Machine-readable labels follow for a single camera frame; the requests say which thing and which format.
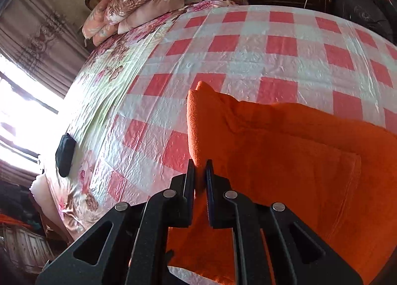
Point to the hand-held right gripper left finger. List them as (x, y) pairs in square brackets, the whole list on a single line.
[(189, 185)]

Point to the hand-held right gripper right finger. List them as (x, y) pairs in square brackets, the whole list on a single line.
[(210, 192)]

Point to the orange pants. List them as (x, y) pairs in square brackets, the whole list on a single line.
[(279, 164)]

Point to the black pouch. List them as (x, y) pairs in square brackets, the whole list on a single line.
[(65, 154)]

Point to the floral bed sheet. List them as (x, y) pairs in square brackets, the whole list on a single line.
[(102, 86)]

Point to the pink white checkered bed cover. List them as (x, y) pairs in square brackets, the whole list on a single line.
[(248, 55)]

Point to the pale wooden cabinet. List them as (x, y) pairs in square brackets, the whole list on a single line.
[(24, 247)]

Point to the bright window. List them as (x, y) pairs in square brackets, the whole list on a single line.
[(21, 108)]

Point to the patterned mauve curtain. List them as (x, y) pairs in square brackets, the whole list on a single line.
[(37, 39)]

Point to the dark leather sofa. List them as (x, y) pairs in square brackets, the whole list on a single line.
[(356, 8)]

